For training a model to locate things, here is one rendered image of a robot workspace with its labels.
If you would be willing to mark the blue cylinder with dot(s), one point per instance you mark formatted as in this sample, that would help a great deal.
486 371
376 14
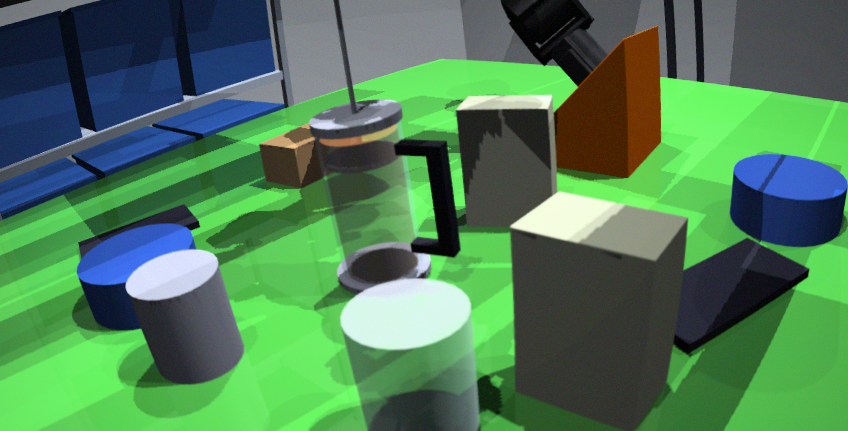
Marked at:
103 272
787 200

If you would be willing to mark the grey cylinder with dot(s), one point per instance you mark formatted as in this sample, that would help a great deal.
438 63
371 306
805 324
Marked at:
185 316

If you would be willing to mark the translucent white cylinder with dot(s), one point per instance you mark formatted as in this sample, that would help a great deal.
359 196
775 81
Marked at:
411 348

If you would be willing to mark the glass french press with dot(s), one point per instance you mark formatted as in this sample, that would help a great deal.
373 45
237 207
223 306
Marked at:
363 159

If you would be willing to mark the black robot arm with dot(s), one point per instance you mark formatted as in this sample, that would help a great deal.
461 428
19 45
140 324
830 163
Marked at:
572 48

